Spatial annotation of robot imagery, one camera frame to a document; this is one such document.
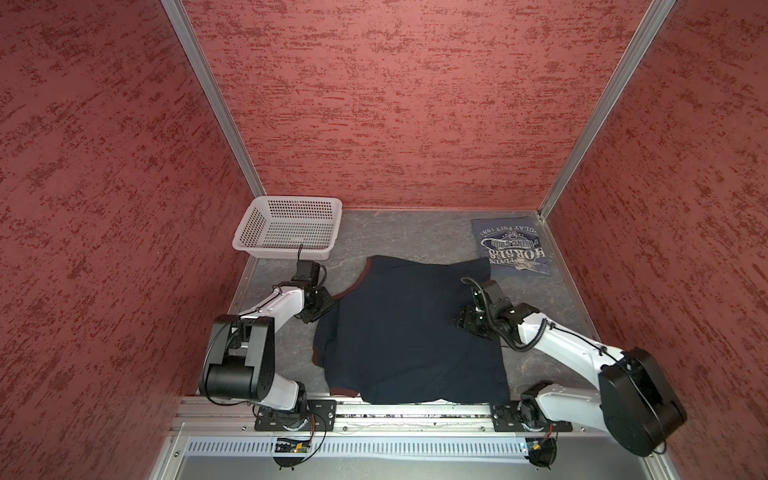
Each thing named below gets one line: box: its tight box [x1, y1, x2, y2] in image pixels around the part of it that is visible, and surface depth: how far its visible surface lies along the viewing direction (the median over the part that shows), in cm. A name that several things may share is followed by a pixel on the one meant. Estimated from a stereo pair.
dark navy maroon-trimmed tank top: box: [312, 255, 511, 401], surface depth 85 cm
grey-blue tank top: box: [471, 216, 550, 275], surface depth 109 cm
